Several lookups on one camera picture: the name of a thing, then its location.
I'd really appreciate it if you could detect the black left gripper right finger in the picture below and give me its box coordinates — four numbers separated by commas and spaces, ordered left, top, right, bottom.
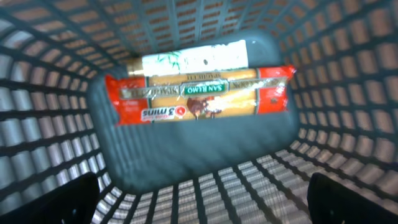
307, 173, 397, 224

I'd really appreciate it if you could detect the white Pantene tube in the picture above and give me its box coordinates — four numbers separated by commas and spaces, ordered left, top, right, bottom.
126, 40, 249, 77

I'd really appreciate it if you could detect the red San Remo spaghetti pack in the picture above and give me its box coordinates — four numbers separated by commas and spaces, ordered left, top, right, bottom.
104, 65, 295, 125

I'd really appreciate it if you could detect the grey plastic mesh basket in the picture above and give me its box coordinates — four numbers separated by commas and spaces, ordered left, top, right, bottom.
1, 0, 397, 223

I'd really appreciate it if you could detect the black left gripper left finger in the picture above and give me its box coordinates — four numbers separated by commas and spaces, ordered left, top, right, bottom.
1, 172, 100, 224

